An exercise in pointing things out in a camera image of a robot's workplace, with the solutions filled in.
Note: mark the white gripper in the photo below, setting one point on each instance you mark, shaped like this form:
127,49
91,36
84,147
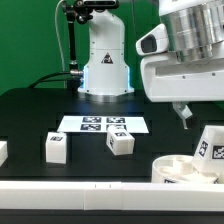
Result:
165,79

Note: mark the white round stool seat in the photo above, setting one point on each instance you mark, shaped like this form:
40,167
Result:
183,169

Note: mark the white marker sheet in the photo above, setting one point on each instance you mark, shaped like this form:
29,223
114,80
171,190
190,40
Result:
99,124

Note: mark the black camera on mount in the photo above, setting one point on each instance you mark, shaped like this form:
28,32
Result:
101,4

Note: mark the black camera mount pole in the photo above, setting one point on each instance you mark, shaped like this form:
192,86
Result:
76,12

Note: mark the white left barrier wall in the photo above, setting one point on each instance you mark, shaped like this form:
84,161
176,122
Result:
3,152

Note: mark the white barrier wall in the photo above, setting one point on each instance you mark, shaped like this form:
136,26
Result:
3,152
111,196

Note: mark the white front barrier wall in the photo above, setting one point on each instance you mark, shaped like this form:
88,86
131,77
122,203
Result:
111,196

